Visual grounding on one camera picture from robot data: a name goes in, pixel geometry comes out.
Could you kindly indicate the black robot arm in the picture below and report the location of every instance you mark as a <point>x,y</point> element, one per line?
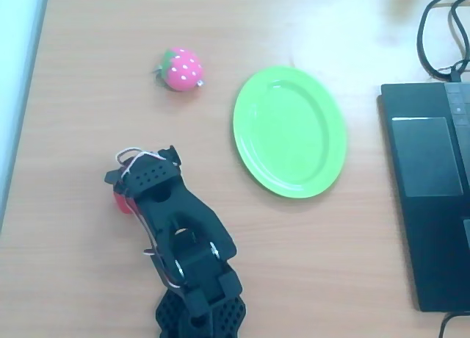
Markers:
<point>191,213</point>

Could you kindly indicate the green oval plate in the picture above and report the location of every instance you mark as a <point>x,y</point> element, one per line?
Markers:
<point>290,132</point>

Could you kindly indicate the metal keyring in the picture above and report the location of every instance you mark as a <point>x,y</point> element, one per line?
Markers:
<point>157,77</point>

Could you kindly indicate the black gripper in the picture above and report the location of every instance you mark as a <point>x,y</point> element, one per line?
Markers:
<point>118,203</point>

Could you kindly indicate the red toy strawberry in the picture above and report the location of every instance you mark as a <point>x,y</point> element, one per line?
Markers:
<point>119,204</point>

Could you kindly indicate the black laptop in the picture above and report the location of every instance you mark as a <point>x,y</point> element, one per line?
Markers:
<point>426,205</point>

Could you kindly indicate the pink toy strawberry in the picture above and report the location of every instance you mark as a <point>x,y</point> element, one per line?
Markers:
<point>183,70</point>

